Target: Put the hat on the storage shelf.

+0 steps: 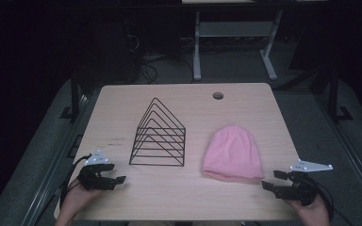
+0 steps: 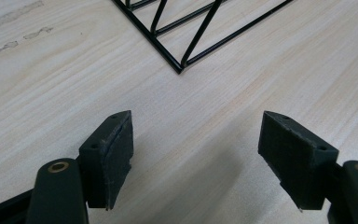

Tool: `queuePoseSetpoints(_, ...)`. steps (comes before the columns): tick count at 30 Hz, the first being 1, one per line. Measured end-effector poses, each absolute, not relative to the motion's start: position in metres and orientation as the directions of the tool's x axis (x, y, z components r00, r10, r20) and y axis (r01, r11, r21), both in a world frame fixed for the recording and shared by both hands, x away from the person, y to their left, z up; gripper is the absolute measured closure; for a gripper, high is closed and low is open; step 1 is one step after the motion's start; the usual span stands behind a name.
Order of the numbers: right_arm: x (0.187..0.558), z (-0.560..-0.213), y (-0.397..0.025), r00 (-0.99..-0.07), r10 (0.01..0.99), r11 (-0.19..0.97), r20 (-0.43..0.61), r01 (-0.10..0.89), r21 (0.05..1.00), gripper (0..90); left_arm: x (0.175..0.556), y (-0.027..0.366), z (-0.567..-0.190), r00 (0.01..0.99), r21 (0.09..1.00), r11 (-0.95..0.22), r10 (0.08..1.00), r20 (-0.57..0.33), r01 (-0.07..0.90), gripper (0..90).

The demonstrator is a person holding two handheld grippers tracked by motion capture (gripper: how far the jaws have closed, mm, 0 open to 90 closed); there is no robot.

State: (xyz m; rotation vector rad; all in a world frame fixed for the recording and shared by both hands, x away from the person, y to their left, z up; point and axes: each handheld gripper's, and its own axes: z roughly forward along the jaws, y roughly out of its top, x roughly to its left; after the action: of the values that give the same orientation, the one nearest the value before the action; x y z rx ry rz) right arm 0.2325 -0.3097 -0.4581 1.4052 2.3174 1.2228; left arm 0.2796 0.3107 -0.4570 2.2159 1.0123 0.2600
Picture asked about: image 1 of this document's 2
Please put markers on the person's right hand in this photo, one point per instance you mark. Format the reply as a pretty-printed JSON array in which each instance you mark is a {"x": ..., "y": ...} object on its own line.
[{"x": 314, "y": 215}]

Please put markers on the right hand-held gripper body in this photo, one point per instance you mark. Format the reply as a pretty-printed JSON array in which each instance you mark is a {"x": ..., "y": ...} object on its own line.
[{"x": 300, "y": 191}]

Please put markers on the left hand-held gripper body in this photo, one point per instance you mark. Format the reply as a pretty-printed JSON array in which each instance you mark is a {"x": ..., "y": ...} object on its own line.
[{"x": 92, "y": 182}]

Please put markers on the aluminium frame rail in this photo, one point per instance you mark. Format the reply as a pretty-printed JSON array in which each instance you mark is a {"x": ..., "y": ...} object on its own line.
[
  {"x": 355, "y": 157},
  {"x": 56, "y": 163}
]

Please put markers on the white metal desk frame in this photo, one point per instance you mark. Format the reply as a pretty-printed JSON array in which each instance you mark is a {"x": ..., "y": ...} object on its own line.
[{"x": 232, "y": 29}]

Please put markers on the person's left hand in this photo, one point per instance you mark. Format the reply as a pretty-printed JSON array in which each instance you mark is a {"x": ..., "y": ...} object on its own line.
[{"x": 75, "y": 201}]

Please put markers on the black metal stand post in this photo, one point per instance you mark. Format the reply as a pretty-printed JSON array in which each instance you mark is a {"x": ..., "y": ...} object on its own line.
[
  {"x": 333, "y": 94},
  {"x": 74, "y": 94}
]

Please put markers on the pink knitted beanie hat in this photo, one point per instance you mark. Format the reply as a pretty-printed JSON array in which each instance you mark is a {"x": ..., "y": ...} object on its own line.
[{"x": 232, "y": 153}]

